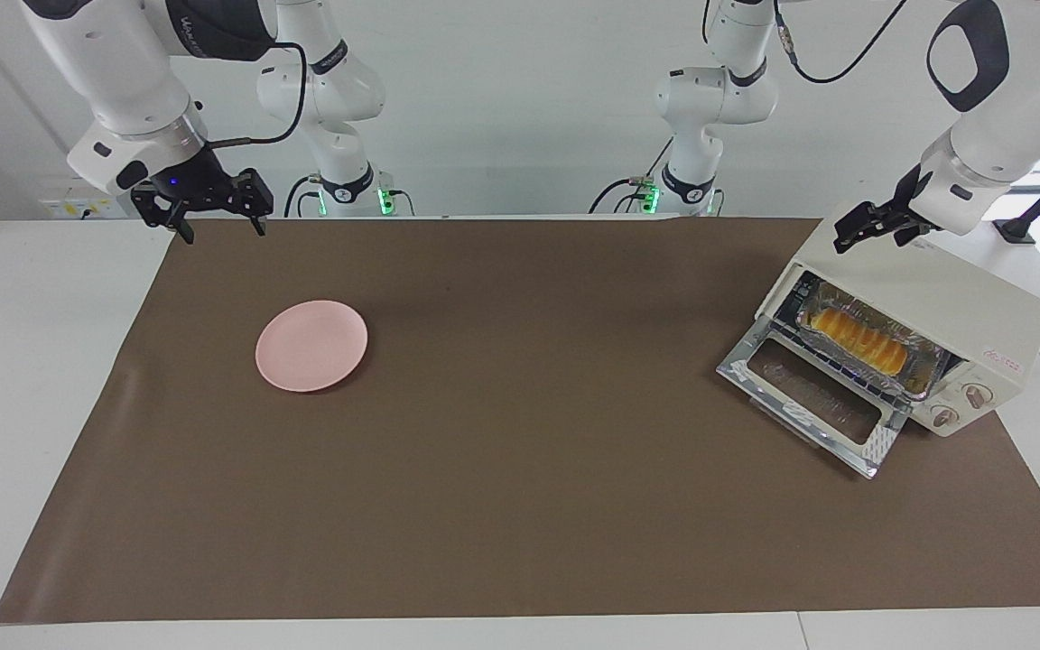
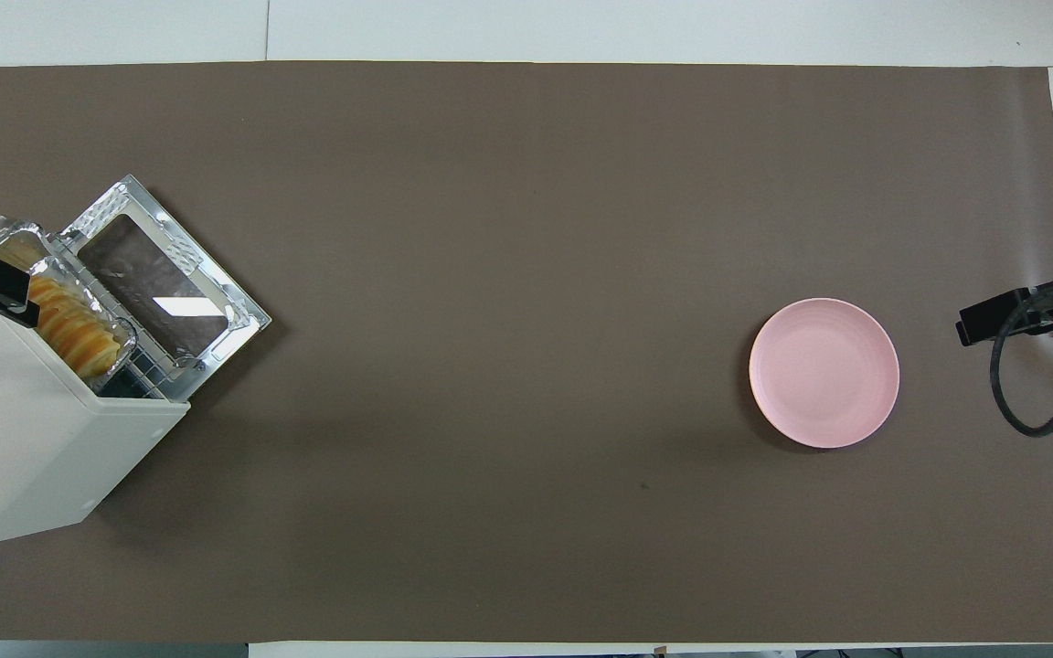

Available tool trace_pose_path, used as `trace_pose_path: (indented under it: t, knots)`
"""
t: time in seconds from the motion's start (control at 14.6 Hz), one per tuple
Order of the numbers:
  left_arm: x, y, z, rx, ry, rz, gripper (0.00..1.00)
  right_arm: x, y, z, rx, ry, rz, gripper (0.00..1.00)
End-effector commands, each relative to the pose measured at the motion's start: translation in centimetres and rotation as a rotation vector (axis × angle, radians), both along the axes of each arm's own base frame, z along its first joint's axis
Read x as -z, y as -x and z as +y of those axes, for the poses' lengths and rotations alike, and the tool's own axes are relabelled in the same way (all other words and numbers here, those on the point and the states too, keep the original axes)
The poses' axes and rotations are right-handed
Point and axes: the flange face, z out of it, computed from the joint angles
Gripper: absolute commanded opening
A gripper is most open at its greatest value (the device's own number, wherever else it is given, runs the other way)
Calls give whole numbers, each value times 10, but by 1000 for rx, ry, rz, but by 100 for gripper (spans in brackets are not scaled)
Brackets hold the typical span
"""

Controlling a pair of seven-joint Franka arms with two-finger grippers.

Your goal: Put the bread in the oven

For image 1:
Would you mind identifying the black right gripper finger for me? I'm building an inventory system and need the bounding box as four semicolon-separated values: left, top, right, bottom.
132;188;196;245
240;169;274;237

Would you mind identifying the sliced yellow bread loaf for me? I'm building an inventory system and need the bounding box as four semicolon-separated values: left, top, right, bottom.
804;305;909;376

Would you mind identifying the aluminium foil tray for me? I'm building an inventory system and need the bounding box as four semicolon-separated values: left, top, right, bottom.
791;275;952;403

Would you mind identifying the cream toaster oven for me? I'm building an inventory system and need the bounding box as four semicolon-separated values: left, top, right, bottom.
755;209;1040;439

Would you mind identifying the glass oven door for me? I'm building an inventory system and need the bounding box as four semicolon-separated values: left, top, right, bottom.
717;316;911;479

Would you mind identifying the pink round plate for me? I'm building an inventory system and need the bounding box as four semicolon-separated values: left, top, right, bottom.
255;300;368;393

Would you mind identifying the brown table mat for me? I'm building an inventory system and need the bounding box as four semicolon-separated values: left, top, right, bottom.
0;217;1040;624

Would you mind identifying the black right base cable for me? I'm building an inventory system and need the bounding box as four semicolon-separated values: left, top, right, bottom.
283;174;322;218

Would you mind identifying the black base cable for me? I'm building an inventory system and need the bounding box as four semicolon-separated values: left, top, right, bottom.
588;135;674;215
283;174;322;218

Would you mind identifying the white wall power socket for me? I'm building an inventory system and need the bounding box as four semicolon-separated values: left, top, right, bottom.
40;185;137;220

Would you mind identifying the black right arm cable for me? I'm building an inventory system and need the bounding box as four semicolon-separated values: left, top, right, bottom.
209;41;309;150

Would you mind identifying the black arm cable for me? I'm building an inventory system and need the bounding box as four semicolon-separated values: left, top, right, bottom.
773;0;909;84
209;41;309;150

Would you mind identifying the oven wire rack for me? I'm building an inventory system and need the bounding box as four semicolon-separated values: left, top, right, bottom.
768;311;932;412

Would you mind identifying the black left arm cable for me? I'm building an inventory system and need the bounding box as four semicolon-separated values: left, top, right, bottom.
773;0;909;84

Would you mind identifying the black left base cable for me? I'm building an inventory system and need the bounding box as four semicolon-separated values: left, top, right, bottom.
588;135;674;215

